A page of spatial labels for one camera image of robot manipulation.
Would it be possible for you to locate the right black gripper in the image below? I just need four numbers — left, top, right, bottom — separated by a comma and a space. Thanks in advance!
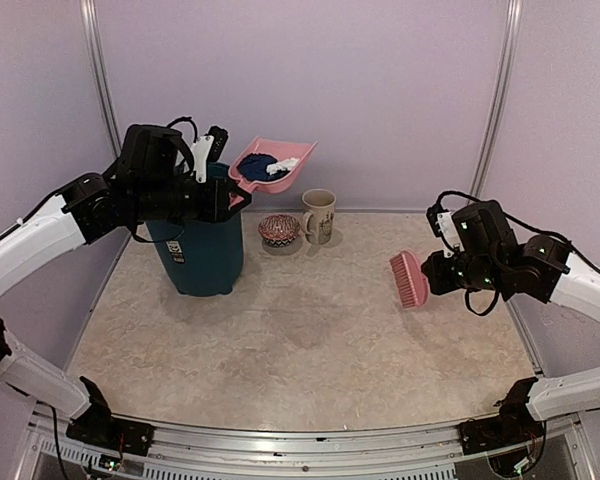
424, 249, 508, 295

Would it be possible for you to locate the pink hand brush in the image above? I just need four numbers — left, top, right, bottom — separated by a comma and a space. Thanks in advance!
390, 250, 429, 309

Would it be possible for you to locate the pink dustpan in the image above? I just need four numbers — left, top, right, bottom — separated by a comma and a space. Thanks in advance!
229, 137, 317, 194

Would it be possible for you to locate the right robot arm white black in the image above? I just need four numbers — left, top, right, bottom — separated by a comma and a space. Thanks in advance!
421, 197, 600, 444

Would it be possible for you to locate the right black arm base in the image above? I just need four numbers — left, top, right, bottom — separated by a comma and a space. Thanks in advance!
457, 377, 546, 455

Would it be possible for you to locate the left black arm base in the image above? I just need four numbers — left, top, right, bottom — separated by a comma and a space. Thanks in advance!
66, 376, 155, 457

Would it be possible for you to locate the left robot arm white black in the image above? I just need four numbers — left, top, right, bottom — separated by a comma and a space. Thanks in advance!
0, 124, 251, 445

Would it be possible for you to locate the large dark blue scrap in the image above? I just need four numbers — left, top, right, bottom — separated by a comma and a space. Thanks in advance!
237, 153, 289, 182

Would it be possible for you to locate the small white scrap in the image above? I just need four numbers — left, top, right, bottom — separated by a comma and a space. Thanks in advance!
266, 157, 300, 176

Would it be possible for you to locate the patterned small bowl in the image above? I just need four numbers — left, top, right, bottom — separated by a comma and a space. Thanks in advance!
258, 214, 300, 247

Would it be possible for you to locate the teal plastic bucket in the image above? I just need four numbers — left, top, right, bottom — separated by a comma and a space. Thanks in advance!
144, 162, 245, 298

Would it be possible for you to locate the beige ceramic mug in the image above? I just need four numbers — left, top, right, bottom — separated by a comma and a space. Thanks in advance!
301, 189, 336, 245

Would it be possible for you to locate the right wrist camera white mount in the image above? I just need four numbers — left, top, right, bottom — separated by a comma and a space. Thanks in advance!
426, 204, 463, 258

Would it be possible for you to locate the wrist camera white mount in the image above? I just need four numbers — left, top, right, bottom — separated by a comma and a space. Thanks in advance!
189, 125, 229, 184
426, 204, 463, 258

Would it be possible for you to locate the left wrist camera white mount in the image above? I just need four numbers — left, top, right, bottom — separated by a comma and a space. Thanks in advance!
189, 125, 229, 184

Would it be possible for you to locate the aluminium front rail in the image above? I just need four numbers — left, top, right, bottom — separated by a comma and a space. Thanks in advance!
10, 405, 600, 479

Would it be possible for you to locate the left aluminium corner post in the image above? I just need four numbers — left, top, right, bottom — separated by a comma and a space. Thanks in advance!
79, 0, 122, 157

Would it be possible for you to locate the aluminium corner post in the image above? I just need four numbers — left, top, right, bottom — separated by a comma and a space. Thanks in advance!
469, 0, 524, 197
79, 0, 122, 157

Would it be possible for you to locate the right aluminium corner post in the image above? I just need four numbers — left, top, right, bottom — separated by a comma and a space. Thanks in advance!
469, 0, 524, 197

